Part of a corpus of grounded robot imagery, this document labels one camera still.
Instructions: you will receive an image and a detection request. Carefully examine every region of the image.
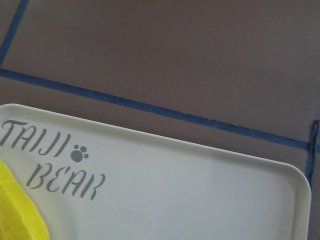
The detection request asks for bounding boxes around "white bear tray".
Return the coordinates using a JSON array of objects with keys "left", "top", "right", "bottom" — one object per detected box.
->
[{"left": 0, "top": 104, "right": 311, "bottom": 240}]

